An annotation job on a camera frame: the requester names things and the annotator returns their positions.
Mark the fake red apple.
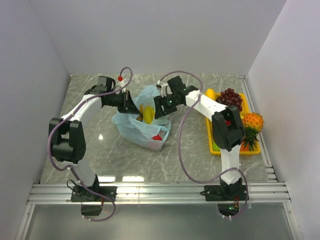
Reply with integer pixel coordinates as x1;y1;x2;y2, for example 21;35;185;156
152;134;163;141

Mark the yellow plastic tray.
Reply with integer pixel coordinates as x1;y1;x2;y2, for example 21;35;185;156
205;92;261;156

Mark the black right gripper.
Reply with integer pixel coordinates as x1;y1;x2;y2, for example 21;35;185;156
153;93;179;120

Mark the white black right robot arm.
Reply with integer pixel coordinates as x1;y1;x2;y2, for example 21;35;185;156
154;76;247;201

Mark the fake brown longan bunch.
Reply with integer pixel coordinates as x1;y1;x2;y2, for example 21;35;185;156
136;104;144;122

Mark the aluminium front rail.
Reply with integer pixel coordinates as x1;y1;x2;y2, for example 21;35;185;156
27;182;291;205

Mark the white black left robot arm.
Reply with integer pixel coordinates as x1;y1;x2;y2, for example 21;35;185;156
47;75;140;201

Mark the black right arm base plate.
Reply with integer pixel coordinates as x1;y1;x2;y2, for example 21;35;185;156
200;185;249;202

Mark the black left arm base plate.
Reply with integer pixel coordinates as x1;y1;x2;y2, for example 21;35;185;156
70;186;117;203

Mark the black box under left base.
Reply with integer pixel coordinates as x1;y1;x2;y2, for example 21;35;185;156
80;204;103;217

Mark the fake purple grape bunch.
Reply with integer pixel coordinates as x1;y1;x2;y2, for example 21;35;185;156
215;88;243;112

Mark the fake orange pineapple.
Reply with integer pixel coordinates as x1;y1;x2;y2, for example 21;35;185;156
242;112;265;152

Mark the light blue plastic bag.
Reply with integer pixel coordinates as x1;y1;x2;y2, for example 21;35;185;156
112;85;171;151

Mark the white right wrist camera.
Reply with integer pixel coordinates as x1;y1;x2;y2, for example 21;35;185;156
156;80;171;97

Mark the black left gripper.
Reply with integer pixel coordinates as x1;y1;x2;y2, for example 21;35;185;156
106;89;141;115

